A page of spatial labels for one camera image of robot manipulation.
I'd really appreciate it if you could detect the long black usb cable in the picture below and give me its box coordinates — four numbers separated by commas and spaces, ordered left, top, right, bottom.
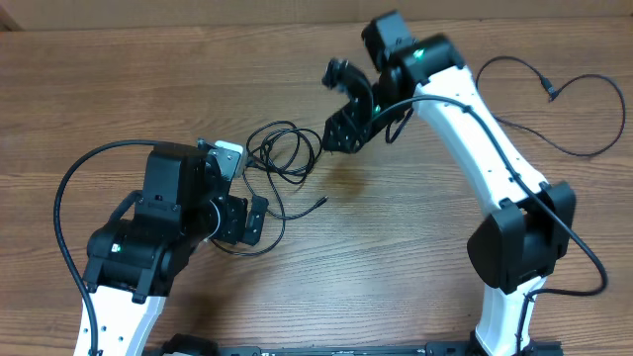
210, 120, 329, 258

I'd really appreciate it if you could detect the short black usb cable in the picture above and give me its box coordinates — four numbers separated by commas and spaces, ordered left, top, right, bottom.
475, 54, 627, 158

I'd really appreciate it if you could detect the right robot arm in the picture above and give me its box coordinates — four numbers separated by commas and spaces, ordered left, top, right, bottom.
322, 11, 576, 355

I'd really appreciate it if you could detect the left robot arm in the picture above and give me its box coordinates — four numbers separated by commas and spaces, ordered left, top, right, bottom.
74, 140, 268, 355

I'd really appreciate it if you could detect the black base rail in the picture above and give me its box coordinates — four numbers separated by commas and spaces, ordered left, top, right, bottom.
147, 335, 565, 356

